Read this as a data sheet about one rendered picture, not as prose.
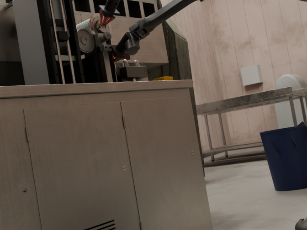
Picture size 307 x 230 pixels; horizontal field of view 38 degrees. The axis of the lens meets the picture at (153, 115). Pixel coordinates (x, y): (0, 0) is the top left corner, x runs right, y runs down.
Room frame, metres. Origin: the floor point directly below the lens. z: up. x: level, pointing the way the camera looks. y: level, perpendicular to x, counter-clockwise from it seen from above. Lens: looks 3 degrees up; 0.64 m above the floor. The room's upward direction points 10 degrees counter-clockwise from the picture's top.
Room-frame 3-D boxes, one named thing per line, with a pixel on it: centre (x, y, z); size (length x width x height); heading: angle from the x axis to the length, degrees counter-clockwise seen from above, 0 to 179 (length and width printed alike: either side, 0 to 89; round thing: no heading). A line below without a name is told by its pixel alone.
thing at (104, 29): (2.31, 0.19, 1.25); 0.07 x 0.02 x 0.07; 137
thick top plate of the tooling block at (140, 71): (2.56, 0.20, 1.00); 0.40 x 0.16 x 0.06; 47
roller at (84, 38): (2.32, 0.37, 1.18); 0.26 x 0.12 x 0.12; 47
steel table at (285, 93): (7.05, -1.33, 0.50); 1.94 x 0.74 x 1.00; 59
